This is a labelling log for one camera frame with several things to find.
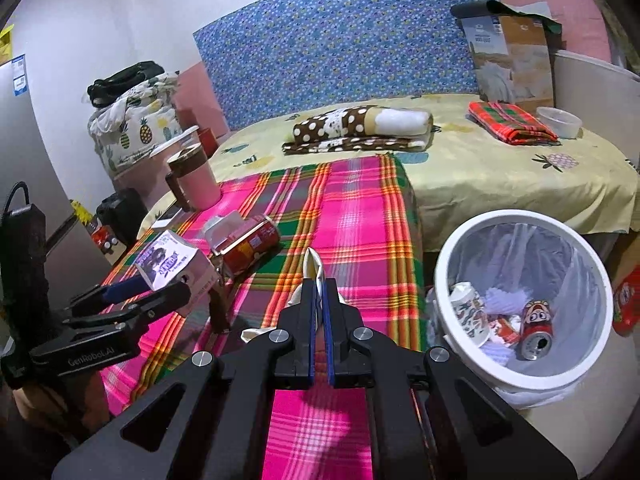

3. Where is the purple white plastic wrapper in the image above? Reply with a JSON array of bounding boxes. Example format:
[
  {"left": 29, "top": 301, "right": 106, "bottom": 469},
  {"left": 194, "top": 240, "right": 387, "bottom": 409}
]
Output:
[{"left": 482, "top": 285, "right": 523, "bottom": 316}]

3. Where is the pink plaid tablecloth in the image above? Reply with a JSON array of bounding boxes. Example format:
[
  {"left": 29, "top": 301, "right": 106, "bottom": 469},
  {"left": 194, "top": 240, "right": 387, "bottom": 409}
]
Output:
[{"left": 100, "top": 154, "right": 426, "bottom": 480}]

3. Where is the clear plastic bin liner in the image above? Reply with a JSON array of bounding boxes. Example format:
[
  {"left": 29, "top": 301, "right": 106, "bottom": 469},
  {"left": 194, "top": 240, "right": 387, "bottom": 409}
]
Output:
[{"left": 427, "top": 220, "right": 601, "bottom": 408}]

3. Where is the black suitcase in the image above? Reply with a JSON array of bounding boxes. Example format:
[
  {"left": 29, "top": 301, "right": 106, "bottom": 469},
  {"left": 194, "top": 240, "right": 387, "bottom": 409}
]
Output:
[{"left": 95, "top": 189, "right": 148, "bottom": 256}]

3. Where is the red detergent bottle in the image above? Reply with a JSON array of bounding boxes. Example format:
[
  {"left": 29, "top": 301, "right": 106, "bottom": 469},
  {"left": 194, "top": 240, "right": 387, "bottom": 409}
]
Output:
[{"left": 612, "top": 265, "right": 640, "bottom": 337}]

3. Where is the white panel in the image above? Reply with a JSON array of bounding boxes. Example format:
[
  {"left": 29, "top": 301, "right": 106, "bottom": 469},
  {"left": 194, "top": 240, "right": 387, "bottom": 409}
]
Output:
[{"left": 552, "top": 49, "right": 640, "bottom": 166}]

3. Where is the red drink can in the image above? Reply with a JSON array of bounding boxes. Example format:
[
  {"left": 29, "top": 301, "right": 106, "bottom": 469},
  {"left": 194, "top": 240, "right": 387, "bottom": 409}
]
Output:
[{"left": 220, "top": 215, "right": 281, "bottom": 273}]

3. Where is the cartoon print drink can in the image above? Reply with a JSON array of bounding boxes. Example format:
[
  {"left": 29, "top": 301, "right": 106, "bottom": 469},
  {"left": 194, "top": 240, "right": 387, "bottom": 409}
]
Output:
[{"left": 520, "top": 299, "right": 555, "bottom": 361}]

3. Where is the black cable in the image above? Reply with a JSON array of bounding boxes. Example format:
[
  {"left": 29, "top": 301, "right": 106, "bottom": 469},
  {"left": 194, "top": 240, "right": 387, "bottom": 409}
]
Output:
[{"left": 0, "top": 182, "right": 32, "bottom": 226}]

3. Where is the patterned paper cup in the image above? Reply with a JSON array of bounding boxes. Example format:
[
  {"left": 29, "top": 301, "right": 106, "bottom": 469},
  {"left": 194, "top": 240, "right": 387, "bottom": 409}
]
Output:
[{"left": 448, "top": 282, "right": 491, "bottom": 348}]

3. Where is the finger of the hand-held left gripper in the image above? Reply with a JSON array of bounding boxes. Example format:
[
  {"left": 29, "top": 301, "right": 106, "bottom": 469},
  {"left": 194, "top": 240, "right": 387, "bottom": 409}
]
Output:
[
  {"left": 62, "top": 280, "right": 193, "bottom": 331},
  {"left": 70, "top": 272, "right": 156, "bottom": 307}
]

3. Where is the pineapple print bundle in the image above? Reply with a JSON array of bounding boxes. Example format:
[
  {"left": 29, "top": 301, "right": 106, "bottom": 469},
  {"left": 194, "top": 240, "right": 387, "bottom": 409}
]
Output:
[{"left": 87, "top": 72, "right": 183, "bottom": 178}]

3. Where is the brown polka dot blanket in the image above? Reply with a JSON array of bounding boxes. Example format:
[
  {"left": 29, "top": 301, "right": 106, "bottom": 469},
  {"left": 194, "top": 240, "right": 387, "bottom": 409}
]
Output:
[{"left": 281, "top": 102, "right": 435, "bottom": 156}]

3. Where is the small red toy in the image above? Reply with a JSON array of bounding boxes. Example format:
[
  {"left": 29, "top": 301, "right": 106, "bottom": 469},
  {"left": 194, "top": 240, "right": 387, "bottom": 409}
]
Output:
[{"left": 91, "top": 225, "right": 123, "bottom": 253}]

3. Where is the black bag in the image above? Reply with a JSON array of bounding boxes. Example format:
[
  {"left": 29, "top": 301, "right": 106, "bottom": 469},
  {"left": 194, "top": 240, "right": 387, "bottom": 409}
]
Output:
[{"left": 87, "top": 61, "right": 166, "bottom": 107}]

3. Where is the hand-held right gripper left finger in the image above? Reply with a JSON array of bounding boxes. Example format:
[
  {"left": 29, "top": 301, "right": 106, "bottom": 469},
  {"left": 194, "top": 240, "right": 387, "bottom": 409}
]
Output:
[{"left": 50, "top": 280, "right": 321, "bottom": 480}]

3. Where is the white round trash bin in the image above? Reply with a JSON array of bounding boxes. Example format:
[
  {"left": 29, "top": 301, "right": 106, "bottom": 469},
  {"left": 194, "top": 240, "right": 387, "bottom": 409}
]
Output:
[{"left": 426, "top": 210, "right": 615, "bottom": 408}]

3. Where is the brown strip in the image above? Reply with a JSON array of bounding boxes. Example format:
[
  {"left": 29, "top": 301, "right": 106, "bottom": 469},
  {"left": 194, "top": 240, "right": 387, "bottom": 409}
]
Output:
[{"left": 207, "top": 275, "right": 232, "bottom": 333}]

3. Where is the bed with yellow sheet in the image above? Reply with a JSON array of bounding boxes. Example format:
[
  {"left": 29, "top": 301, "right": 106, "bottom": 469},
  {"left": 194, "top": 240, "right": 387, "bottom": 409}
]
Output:
[{"left": 137, "top": 92, "right": 640, "bottom": 253}]

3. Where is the grey refrigerator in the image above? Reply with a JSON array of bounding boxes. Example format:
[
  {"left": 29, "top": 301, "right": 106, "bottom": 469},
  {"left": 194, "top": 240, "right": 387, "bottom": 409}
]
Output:
[{"left": 0, "top": 52, "right": 108, "bottom": 281}]

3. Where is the purple white carton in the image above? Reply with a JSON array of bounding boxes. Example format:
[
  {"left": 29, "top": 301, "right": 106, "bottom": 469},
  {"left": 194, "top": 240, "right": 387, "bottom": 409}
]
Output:
[{"left": 135, "top": 230, "right": 221, "bottom": 306}]

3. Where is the folded red plaid cloth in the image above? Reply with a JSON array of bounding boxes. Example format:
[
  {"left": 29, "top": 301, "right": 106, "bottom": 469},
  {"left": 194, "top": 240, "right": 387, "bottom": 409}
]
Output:
[{"left": 468, "top": 101, "right": 560, "bottom": 147}]

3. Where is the cardboard box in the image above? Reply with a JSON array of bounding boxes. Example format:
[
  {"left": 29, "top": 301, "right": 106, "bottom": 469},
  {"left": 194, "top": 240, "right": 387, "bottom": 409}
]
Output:
[{"left": 450, "top": 2, "right": 563, "bottom": 113}]

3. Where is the pink mug with brown lid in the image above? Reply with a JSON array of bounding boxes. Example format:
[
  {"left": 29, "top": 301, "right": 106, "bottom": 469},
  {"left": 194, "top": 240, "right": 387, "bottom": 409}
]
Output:
[{"left": 165, "top": 142, "right": 222, "bottom": 212}]

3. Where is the white tissue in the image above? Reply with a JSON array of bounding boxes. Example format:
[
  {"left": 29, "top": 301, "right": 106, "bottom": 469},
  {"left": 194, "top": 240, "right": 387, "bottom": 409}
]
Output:
[{"left": 242, "top": 247, "right": 346, "bottom": 346}]

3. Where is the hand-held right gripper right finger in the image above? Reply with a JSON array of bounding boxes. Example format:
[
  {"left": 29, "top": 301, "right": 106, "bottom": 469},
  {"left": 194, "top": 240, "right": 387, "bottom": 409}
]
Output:
[{"left": 324, "top": 280, "right": 576, "bottom": 480}]

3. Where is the green curtain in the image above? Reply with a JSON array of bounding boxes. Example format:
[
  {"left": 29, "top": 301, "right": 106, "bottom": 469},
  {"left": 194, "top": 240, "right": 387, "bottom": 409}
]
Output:
[{"left": 607, "top": 10, "right": 640, "bottom": 78}]

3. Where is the blue floral headboard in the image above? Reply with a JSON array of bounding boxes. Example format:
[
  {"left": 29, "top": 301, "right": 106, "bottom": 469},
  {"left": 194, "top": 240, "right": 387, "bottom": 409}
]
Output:
[{"left": 192, "top": 0, "right": 501, "bottom": 131}]

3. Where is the white bowl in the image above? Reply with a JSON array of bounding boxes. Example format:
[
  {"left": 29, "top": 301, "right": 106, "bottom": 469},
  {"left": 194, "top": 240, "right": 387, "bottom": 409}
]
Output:
[{"left": 536, "top": 106, "right": 583, "bottom": 139}]

